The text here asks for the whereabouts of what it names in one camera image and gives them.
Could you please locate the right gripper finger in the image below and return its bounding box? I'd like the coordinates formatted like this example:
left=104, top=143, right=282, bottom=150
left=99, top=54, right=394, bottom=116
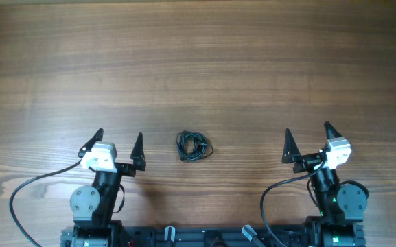
left=281, top=128, right=301, bottom=163
left=324, top=121, right=342, bottom=139

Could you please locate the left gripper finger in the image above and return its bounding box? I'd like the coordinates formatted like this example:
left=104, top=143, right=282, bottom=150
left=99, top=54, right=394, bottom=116
left=130, top=132, right=146, bottom=171
left=78, top=128, right=104, bottom=158

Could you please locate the thick black USB cable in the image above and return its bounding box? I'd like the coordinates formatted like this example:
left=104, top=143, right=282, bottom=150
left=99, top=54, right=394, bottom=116
left=175, top=130, right=214, bottom=162

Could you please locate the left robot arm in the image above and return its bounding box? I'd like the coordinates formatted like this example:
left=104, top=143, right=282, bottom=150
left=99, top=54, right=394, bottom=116
left=60, top=128, right=146, bottom=247

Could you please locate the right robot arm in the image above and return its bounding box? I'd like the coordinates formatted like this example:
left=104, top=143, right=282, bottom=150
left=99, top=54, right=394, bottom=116
left=282, top=121, right=369, bottom=247

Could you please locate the left camera black cable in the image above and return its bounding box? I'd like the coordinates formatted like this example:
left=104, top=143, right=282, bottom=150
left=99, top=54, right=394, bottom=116
left=9, top=160, right=82, bottom=247

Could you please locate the camera black cable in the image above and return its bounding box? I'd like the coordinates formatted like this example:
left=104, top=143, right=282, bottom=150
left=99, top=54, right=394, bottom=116
left=9, top=160, right=82, bottom=247
left=259, top=150, right=329, bottom=247

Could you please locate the right camera black cable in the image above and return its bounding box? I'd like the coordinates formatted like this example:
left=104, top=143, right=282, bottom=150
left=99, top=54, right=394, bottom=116
left=259, top=150, right=329, bottom=247

